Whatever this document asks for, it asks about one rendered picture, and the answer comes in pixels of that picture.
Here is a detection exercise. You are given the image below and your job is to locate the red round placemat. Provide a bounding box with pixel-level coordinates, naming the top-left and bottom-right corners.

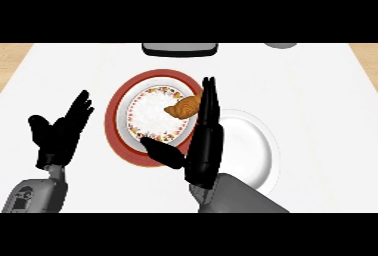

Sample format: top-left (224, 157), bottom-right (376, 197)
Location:
top-left (103, 68), bottom-right (205, 168)

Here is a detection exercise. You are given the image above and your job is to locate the grey round object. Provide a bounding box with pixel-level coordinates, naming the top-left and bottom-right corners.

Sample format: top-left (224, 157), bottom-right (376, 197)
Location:
top-left (264, 43), bottom-right (298, 50)

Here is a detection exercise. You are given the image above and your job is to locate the plain white plate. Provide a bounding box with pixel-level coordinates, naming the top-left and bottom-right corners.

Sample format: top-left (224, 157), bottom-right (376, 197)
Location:
top-left (215, 108), bottom-right (280, 197)

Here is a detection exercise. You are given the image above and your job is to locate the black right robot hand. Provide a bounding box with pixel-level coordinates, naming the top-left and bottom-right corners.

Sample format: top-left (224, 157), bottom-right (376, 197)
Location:
top-left (139, 76), bottom-right (226, 190)

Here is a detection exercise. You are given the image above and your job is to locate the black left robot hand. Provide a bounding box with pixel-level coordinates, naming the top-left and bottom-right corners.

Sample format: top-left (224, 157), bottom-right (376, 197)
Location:
top-left (26, 89), bottom-right (96, 171)

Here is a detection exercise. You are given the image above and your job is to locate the dark grey appliance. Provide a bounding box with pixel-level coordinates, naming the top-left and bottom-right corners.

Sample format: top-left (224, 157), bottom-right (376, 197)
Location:
top-left (141, 43), bottom-right (218, 58)

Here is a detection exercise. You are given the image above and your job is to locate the brown croissant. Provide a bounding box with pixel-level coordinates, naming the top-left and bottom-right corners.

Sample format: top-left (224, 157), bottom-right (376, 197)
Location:
top-left (162, 95), bottom-right (203, 120)

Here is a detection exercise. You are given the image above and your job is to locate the floral rimmed white plate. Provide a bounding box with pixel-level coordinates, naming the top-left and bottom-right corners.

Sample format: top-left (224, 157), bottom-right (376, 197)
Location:
top-left (115, 77), bottom-right (203, 154)

